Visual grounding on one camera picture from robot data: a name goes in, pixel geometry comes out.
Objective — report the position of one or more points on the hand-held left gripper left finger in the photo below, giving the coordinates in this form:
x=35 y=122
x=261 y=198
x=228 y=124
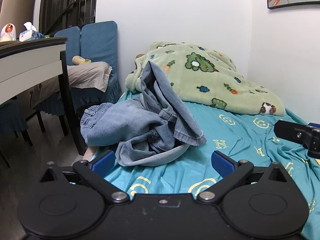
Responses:
x=104 y=161

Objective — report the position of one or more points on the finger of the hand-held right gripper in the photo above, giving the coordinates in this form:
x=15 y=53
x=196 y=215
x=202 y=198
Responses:
x=290 y=131

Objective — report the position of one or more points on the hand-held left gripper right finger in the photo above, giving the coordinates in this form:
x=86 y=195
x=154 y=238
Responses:
x=222 y=162

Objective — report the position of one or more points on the blue denim pants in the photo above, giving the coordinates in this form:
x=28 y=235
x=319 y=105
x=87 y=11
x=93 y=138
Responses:
x=130 y=127

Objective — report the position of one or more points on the teal printed bedsheet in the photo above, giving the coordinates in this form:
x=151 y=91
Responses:
x=237 y=135

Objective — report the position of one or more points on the green printed fleece blanket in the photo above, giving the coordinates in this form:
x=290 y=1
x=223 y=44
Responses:
x=212 y=82

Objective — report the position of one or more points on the beige cloth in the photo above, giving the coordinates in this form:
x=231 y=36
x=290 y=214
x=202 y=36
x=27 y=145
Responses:
x=87 y=76

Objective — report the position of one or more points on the yellow plush toy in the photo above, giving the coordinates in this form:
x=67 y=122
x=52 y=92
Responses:
x=80 y=60

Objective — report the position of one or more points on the brown pillow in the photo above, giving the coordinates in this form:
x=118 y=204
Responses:
x=138 y=56

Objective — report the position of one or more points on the white table with black top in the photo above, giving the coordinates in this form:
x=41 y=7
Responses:
x=27 y=62

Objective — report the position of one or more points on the tissue box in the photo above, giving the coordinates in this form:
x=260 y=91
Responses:
x=30 y=35

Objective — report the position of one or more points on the black metal window grille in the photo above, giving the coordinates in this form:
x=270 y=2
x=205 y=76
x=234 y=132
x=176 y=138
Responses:
x=67 y=2

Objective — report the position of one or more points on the silver refrigerator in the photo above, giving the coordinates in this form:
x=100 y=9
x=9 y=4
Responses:
x=17 y=5

